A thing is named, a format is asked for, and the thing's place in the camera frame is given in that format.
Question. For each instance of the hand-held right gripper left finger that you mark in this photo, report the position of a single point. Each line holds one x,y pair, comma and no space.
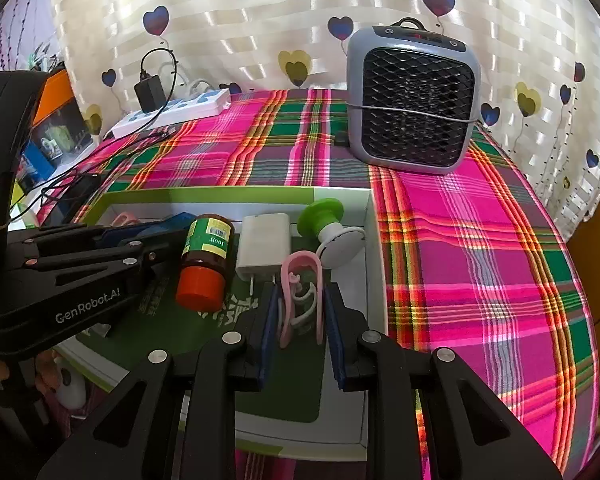
267,340

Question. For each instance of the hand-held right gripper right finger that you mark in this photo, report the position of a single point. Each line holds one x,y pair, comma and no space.
336,345

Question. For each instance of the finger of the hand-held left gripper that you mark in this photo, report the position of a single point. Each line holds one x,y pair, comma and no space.
145,257
65,234

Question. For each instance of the blue translucent box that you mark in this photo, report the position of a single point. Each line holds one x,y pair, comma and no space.
165,227

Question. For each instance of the pink oblong case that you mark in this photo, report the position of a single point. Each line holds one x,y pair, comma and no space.
124,219

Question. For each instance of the brown medicine bottle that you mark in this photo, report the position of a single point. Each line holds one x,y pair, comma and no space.
205,265

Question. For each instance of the green and white box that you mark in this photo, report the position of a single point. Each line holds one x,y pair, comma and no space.
280,400

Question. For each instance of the pink nail clipper frame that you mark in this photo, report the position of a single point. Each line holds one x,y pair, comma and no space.
320,285

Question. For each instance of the white charger plug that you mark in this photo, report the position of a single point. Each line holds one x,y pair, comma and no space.
262,245

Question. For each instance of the black smartphone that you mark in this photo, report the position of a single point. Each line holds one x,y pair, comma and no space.
77,192

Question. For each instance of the blue carton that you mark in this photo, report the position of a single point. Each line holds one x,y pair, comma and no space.
27,167

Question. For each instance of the white round panda gadget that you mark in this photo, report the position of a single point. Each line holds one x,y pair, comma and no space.
72,390

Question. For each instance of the dark storage box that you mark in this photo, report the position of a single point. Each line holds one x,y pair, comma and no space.
65,132

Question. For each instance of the green and white suction gadget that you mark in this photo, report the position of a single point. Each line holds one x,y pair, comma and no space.
322,215

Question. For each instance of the orange storage box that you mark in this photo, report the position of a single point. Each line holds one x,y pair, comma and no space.
55,92

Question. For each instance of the white power strip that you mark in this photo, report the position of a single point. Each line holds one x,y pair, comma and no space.
180,110

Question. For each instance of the pink plaid tablecloth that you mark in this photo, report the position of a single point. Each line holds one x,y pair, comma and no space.
480,270

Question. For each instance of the black power adapter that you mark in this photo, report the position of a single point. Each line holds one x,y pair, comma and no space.
150,92

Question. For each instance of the grey desktop heater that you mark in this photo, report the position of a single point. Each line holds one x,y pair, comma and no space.
412,95

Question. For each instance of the cream heart print curtain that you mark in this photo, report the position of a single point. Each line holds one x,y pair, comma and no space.
330,20

